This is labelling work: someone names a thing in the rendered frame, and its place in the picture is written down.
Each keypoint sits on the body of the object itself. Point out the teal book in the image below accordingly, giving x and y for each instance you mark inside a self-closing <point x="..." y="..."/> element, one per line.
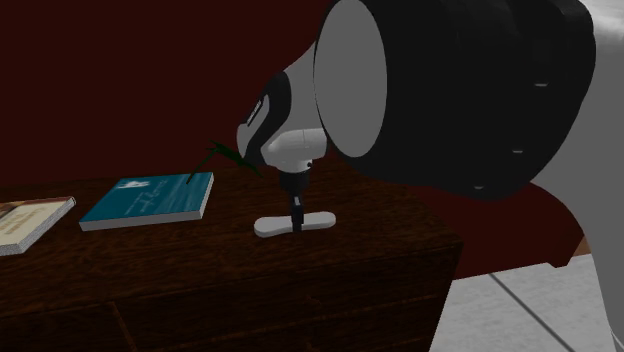
<point x="151" y="199"/>

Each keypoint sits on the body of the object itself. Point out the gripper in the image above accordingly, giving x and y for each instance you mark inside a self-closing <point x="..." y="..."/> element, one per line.
<point x="294" y="183"/>

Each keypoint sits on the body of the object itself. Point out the dark red sofa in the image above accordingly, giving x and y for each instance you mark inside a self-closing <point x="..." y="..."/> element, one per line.
<point x="512" y="229"/>

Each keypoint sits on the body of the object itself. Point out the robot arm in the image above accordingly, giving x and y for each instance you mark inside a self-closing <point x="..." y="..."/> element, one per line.
<point x="438" y="97"/>

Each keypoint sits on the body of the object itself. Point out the beige book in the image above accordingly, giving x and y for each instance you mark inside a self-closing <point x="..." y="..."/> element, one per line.
<point x="27" y="222"/>

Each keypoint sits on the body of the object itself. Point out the white flat elongated object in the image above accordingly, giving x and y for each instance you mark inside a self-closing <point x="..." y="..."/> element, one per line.
<point x="273" y="225"/>

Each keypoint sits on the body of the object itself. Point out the dark wooden chest of drawers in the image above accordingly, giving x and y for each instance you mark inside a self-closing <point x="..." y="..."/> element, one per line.
<point x="341" y="273"/>

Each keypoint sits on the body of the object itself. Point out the green plant sprig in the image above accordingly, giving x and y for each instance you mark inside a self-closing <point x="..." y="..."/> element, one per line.
<point x="229" y="153"/>

